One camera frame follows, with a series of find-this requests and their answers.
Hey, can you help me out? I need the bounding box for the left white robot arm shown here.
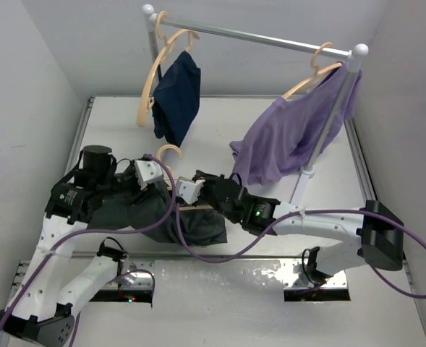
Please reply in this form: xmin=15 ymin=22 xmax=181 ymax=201
xmin=0 ymin=145 xmax=141 ymax=346

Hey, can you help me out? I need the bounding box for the beige hanger with purple shirt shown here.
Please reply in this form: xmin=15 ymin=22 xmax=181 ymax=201
xmin=281 ymin=42 xmax=343 ymax=100

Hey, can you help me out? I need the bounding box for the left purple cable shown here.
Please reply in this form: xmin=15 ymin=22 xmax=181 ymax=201
xmin=0 ymin=154 xmax=177 ymax=347

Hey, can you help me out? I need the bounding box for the purple t shirt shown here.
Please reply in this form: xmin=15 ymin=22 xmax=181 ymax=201
xmin=229 ymin=65 xmax=348 ymax=185

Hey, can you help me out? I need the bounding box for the white metal clothes rack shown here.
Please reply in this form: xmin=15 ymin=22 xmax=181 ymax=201
xmin=161 ymin=15 xmax=369 ymax=205

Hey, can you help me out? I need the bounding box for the beige hanger with navy garment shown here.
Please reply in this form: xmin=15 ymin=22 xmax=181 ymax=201
xmin=137 ymin=4 xmax=200 ymax=127

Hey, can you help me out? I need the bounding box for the beige plastic hanger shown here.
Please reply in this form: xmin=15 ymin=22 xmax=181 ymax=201
xmin=156 ymin=144 xmax=213 ymax=213

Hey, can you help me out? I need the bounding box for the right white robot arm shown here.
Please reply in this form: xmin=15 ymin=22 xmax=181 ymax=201
xmin=193 ymin=171 xmax=404 ymax=286

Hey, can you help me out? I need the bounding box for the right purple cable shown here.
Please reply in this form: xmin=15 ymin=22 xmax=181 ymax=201
xmin=172 ymin=187 xmax=426 ymax=299

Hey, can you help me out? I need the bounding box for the black thin cable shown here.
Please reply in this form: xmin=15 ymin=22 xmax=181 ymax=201
xmin=97 ymin=237 xmax=129 ymax=261

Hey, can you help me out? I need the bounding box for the purple cable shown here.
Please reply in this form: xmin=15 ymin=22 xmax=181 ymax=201
xmin=0 ymin=154 xmax=177 ymax=347
xmin=172 ymin=187 xmax=426 ymax=299

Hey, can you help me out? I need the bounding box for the navy blue garment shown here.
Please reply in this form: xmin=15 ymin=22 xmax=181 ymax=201
xmin=152 ymin=51 xmax=201 ymax=147

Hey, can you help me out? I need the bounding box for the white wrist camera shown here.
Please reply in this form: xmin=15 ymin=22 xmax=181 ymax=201
xmin=135 ymin=160 xmax=164 ymax=190
xmin=175 ymin=177 xmax=205 ymax=205

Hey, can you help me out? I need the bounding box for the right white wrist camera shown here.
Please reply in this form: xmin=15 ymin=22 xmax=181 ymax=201
xmin=175 ymin=177 xmax=205 ymax=205

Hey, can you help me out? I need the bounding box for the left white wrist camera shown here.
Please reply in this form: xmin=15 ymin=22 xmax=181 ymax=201
xmin=135 ymin=160 xmax=164 ymax=190

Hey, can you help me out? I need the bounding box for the dark grey t shirt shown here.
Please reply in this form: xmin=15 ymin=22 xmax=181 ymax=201
xmin=88 ymin=181 xmax=227 ymax=247

